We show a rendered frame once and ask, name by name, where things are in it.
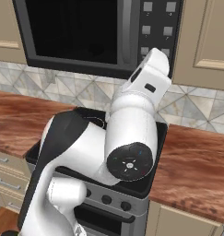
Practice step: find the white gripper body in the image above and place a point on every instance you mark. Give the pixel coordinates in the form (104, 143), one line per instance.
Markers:
(157, 60)

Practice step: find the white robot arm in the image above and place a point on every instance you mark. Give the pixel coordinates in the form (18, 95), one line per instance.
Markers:
(85, 147)

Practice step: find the black microwave oven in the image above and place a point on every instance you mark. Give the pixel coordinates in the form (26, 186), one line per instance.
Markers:
(159, 18)

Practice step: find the black microwave door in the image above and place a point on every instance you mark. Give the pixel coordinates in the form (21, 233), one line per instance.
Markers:
(70, 27)

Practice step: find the steel stove with black hob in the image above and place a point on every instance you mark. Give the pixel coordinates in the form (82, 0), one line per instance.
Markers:
(141, 187)

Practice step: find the black stove knob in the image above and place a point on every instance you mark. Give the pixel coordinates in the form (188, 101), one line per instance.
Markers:
(106, 199)
(125, 206)
(88, 193)

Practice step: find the beige base cupboard door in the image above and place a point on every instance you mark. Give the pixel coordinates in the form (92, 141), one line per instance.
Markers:
(178, 222)

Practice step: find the black oven door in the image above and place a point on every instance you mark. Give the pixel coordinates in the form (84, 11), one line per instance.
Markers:
(101, 226)

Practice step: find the beige drawer front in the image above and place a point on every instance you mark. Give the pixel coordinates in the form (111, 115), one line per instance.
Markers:
(12, 164)
(5, 199)
(9, 184)

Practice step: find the beige wall cupboard door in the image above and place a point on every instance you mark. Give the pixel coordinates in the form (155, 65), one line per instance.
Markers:
(5, 27)
(205, 40)

